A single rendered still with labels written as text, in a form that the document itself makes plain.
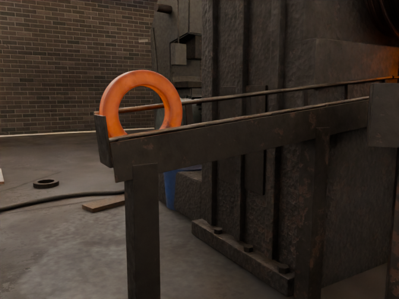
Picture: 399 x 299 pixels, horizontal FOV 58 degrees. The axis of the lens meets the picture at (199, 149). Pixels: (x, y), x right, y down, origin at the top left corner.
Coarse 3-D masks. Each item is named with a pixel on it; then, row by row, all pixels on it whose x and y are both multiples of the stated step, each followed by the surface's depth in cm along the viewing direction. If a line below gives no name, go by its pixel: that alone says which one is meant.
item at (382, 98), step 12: (372, 84) 78; (384, 84) 77; (396, 84) 76; (372, 96) 78; (384, 96) 77; (396, 96) 76; (372, 108) 78; (384, 108) 77; (396, 108) 76; (372, 120) 79; (384, 120) 78; (396, 120) 77; (372, 132) 79; (384, 132) 78; (396, 132) 77; (372, 144) 79; (384, 144) 78; (396, 144) 77; (396, 168) 92; (396, 180) 90; (396, 192) 90; (396, 204) 90; (396, 216) 91; (396, 228) 91; (396, 240) 91; (396, 252) 92; (396, 264) 92; (396, 276) 93; (396, 288) 93
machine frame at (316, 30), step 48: (240, 0) 138; (288, 0) 121; (336, 0) 122; (240, 48) 140; (288, 48) 123; (336, 48) 117; (384, 48) 130; (288, 96) 125; (336, 96) 120; (288, 144) 126; (336, 144) 124; (240, 192) 149; (288, 192) 128; (336, 192) 127; (384, 192) 142; (240, 240) 152; (288, 240) 130; (336, 240) 131; (384, 240) 147; (288, 288) 124
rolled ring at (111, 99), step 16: (128, 80) 76; (144, 80) 77; (160, 80) 79; (112, 96) 74; (160, 96) 82; (176, 96) 82; (112, 112) 75; (176, 112) 82; (112, 128) 75; (160, 128) 83
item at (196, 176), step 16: (192, 96) 232; (160, 112) 234; (192, 112) 219; (160, 176) 231; (176, 176) 211; (192, 176) 198; (160, 192) 233; (176, 192) 213; (192, 192) 196; (176, 208) 215; (192, 208) 197
